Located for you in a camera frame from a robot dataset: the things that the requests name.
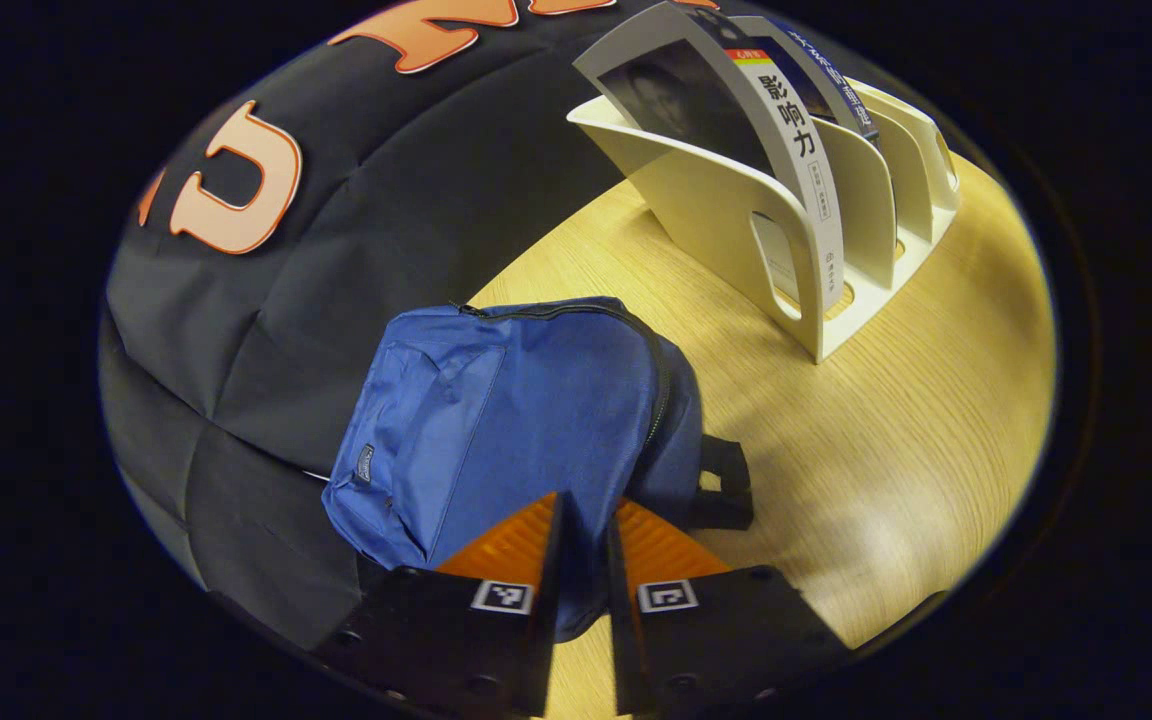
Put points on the blue cover book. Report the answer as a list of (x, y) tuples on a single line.
[(816, 70)]

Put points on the blue schoolbag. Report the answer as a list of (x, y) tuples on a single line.
[(516, 410)]

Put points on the white bookshelf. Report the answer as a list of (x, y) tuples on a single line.
[(716, 210)]

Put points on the white portrait cover book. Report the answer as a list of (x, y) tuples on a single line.
[(676, 90)]

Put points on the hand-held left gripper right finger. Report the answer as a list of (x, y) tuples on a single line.
[(621, 640)]

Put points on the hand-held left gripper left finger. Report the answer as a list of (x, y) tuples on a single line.
[(544, 650)]

